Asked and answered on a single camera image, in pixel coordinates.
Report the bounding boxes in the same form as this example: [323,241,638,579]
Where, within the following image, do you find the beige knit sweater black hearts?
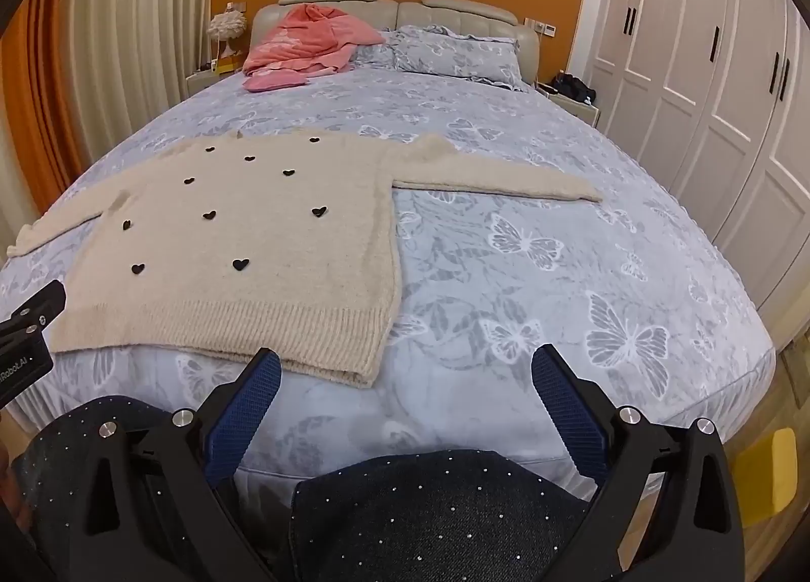
[7,129,598,387]

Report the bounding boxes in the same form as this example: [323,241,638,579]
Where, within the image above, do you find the yellow stool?
[732,427,799,528]

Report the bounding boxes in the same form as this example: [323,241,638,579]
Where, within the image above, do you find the bed with butterfly duvet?
[0,23,777,507]

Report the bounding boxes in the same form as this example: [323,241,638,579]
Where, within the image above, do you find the dark sparkly jeans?
[2,396,589,580]

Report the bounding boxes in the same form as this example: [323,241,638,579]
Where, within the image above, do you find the orange curtain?
[2,0,89,213]

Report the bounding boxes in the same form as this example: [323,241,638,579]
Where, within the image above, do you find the left white nightstand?
[185,54,245,96]

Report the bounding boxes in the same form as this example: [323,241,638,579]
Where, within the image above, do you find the white nightstand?
[536,83,600,128]
[185,54,245,96]

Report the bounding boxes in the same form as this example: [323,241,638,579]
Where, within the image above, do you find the beige pleated curtain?
[66,0,212,161]

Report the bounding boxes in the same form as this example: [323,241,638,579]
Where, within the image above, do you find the right white nightstand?
[536,83,600,128]

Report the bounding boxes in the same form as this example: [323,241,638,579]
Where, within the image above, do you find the pink garment on bed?
[241,3,384,92]

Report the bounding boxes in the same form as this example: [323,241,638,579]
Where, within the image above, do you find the black item on nightstand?
[549,71,596,106]

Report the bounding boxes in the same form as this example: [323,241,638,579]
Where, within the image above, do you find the butterfly print pillow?
[350,25,529,92]

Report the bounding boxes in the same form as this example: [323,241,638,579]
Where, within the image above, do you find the beige padded headboard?
[250,0,541,84]

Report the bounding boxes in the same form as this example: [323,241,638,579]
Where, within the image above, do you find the white wardrobe with black handles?
[581,0,808,346]

